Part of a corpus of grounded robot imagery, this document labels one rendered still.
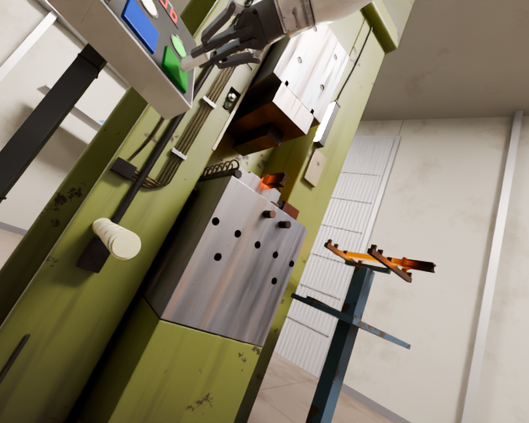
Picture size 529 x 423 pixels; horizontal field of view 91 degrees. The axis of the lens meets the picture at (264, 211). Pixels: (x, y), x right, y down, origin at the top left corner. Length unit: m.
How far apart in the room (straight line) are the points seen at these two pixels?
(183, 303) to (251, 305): 0.23
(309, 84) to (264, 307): 0.89
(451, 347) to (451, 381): 0.30
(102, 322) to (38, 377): 0.18
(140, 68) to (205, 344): 0.72
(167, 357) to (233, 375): 0.24
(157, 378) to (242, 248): 0.41
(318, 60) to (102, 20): 0.88
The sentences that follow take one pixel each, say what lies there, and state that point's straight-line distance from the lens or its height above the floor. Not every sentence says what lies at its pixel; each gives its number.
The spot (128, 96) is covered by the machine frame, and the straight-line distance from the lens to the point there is 1.45.
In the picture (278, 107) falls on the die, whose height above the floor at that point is 1.27.
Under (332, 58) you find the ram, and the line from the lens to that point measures 1.37.
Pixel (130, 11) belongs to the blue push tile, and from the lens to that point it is 0.66.
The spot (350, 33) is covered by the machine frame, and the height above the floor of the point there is 2.09.
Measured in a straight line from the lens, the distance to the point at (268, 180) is 0.94.
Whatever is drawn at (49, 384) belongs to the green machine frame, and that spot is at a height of 0.19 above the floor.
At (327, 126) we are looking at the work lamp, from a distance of 1.39.
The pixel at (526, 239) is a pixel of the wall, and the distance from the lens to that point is 3.76.
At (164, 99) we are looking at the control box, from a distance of 0.69.
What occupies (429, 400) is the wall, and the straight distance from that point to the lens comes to 3.41.
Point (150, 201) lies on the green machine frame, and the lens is 0.92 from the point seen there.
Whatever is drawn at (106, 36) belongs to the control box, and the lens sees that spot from 0.64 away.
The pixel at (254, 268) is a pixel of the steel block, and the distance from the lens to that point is 0.87.
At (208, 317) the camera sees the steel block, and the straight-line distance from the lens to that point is 0.83.
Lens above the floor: 0.65
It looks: 15 degrees up
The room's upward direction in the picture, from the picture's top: 24 degrees clockwise
